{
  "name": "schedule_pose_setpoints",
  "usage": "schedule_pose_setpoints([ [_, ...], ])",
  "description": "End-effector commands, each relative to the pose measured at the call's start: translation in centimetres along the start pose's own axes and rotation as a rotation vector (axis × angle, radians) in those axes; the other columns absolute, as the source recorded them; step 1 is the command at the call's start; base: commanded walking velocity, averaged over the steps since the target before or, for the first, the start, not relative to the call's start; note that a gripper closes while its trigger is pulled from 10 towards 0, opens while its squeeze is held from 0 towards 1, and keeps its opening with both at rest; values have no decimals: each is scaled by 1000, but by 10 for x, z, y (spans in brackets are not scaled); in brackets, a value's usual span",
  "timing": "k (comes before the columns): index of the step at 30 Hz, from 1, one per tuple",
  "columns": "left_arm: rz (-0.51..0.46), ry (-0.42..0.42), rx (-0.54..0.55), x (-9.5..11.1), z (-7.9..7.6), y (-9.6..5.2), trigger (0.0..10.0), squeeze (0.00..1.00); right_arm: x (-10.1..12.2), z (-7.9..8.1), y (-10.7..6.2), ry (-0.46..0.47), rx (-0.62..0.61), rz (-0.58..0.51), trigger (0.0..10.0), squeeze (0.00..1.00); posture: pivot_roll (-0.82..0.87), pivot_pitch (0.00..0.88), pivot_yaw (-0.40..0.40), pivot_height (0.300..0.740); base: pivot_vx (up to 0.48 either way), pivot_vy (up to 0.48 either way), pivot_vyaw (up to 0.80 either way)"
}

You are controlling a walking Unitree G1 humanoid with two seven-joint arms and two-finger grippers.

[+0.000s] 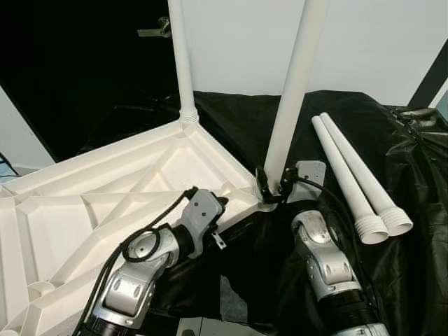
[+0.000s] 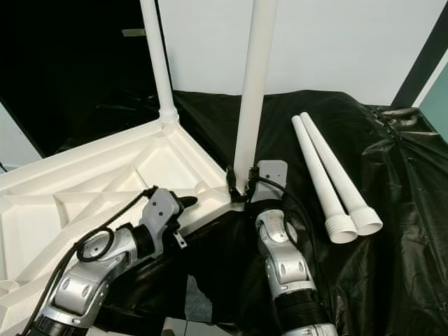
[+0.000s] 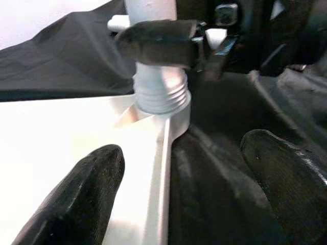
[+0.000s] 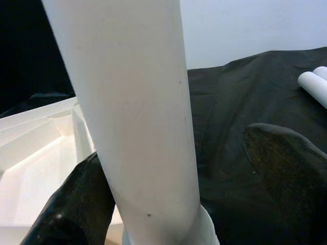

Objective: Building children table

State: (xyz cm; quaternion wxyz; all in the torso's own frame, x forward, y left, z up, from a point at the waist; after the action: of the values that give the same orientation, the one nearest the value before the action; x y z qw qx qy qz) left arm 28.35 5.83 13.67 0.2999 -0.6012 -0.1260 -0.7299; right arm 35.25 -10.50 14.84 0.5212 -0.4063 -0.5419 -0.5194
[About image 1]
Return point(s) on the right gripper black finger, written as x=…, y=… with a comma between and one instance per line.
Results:
x=264, y=185

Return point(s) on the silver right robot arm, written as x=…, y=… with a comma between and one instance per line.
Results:
x=325, y=259

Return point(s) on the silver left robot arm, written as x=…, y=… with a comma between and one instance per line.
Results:
x=133, y=290

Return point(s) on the pale tape patch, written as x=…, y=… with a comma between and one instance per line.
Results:
x=233, y=301

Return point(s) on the black plastic cover sheet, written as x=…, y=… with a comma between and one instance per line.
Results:
x=420, y=280

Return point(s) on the teal glass panel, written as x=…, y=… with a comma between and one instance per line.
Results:
x=442, y=101

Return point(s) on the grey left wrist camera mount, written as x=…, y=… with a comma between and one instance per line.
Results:
x=199, y=210

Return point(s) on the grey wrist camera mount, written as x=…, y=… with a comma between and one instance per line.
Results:
x=199, y=210
x=311, y=175

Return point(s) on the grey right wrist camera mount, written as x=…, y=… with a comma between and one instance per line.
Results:
x=311, y=175

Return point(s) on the black window frame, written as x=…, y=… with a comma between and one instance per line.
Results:
x=437, y=73

